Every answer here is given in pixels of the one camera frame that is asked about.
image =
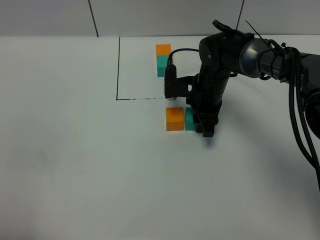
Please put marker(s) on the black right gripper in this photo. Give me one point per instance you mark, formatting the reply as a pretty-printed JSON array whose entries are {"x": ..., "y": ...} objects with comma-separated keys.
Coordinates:
[{"x": 206, "y": 100}]

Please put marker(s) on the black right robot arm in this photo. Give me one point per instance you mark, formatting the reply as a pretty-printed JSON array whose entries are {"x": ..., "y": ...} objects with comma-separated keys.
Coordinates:
[{"x": 232, "y": 52}]

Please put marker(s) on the teal template block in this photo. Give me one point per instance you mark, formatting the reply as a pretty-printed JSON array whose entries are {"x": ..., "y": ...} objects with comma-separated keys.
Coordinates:
[{"x": 161, "y": 64}]

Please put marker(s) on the orange template block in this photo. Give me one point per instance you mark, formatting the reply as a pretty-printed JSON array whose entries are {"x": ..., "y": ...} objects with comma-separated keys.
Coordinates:
[{"x": 163, "y": 49}]

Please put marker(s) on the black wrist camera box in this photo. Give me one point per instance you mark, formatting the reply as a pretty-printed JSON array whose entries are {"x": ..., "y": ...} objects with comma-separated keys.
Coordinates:
[{"x": 170, "y": 82}]

